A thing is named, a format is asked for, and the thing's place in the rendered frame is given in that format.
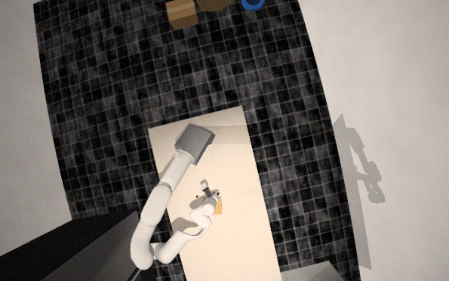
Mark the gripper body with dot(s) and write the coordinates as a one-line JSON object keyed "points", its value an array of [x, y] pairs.
{"points": [[215, 196]]}

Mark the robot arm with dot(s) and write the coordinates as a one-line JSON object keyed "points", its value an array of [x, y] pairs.
{"points": [[141, 250]]}

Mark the tan square mat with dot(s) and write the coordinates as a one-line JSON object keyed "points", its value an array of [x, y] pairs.
{"points": [[218, 209]]}

